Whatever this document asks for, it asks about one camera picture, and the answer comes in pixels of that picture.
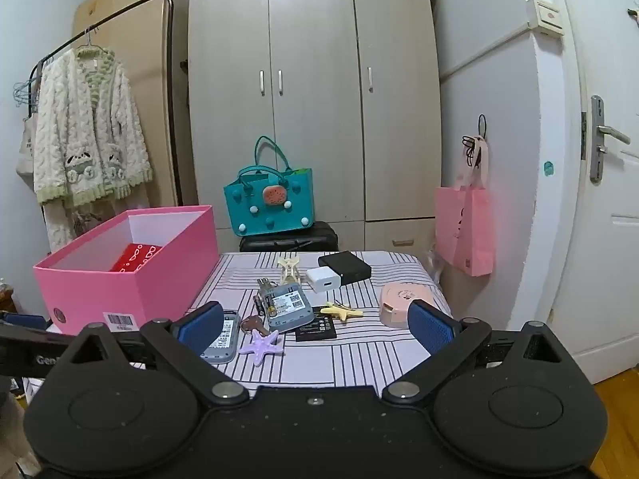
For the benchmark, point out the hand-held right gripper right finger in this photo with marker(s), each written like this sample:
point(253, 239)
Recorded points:
point(429, 329)

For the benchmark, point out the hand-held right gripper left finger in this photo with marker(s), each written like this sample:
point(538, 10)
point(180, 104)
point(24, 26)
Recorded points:
point(202, 328)

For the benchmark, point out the grey pocket router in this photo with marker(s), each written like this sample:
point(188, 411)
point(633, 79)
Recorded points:
point(292, 309)
point(224, 344)

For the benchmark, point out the pink rounded label printer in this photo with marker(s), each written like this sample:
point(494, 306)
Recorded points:
point(399, 304)

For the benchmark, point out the bunch of keys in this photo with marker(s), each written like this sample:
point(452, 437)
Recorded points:
point(254, 324)

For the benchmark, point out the purple starfish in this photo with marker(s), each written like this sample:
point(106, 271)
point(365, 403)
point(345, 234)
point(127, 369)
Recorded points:
point(260, 345)

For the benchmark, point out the small cylinder battery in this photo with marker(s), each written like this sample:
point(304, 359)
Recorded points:
point(259, 305)

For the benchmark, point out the pink cardboard box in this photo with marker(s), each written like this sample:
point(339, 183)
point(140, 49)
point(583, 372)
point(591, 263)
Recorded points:
point(125, 294)

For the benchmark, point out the yellow starfish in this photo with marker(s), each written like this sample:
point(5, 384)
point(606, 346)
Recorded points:
point(342, 313)

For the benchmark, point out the black power bank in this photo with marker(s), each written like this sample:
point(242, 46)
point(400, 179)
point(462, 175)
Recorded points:
point(349, 267)

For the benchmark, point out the beige hair clip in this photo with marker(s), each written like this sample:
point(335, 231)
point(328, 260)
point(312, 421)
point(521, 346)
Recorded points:
point(289, 269)

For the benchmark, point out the black phone battery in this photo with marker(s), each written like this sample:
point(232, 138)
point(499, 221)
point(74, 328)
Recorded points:
point(314, 332)

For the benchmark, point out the white charger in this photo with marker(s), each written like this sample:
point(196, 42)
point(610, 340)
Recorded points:
point(322, 280)

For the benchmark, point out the striped tablecloth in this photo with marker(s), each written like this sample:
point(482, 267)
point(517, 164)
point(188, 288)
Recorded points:
point(359, 359)

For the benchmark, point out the red patterned pouch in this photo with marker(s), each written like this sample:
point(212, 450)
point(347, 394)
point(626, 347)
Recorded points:
point(136, 259)

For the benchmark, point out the pink paper bag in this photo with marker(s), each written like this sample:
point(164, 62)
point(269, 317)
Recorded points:
point(464, 229)

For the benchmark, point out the teal felt handbag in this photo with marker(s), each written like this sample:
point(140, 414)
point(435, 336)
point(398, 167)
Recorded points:
point(249, 209)

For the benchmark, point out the black suitcase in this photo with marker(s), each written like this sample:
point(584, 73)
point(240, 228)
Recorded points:
point(299, 242)

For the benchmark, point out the white door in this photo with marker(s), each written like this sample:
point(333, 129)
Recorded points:
point(614, 259)

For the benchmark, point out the beige tote bag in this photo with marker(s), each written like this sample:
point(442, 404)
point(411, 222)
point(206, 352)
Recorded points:
point(27, 154)

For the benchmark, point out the black clothes rack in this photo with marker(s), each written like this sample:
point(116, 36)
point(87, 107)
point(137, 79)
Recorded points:
point(171, 110)

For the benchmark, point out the white knit cardigan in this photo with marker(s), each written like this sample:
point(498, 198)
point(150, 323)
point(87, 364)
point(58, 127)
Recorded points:
point(80, 124)

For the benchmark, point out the beige wardrobe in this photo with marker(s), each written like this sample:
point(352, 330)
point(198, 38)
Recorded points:
point(314, 110)

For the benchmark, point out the tall beige cabinet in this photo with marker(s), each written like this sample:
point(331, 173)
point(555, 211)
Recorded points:
point(145, 60)

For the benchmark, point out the teal wall sticker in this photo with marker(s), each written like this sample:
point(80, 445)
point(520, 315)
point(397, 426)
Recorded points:
point(548, 168)

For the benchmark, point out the beige light switch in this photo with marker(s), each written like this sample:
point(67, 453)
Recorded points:
point(546, 16)

